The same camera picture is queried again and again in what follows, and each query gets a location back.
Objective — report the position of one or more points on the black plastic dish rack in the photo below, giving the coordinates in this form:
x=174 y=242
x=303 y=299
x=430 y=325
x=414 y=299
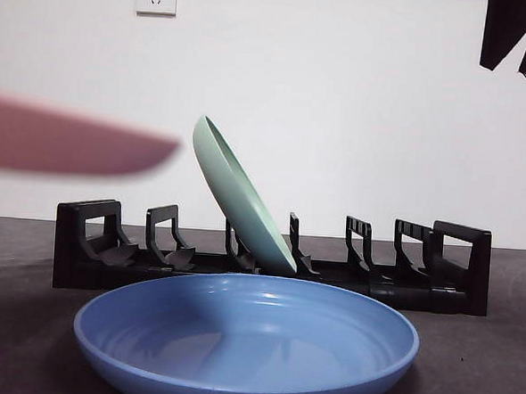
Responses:
x=417 y=298

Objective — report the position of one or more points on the pink plate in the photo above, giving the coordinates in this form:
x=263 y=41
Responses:
x=70 y=140

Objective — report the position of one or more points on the pale green plate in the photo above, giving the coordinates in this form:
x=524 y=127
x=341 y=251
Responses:
x=240 y=204

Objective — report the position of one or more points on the blue plate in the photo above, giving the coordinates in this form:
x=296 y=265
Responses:
x=245 y=339

